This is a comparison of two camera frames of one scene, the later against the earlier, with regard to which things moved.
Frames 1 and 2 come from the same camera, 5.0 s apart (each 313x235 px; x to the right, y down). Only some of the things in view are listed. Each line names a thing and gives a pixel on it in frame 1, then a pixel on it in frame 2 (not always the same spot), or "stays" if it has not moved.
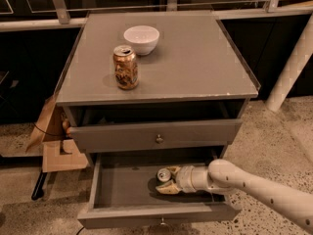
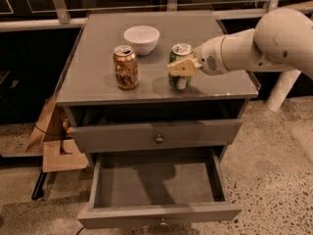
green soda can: x=163 y=175 to x=180 y=53
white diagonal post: x=297 y=61 stays
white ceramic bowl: x=143 y=38 stays
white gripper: x=184 y=179 to x=210 y=58
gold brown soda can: x=125 y=68 stays
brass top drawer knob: x=158 y=139 stays
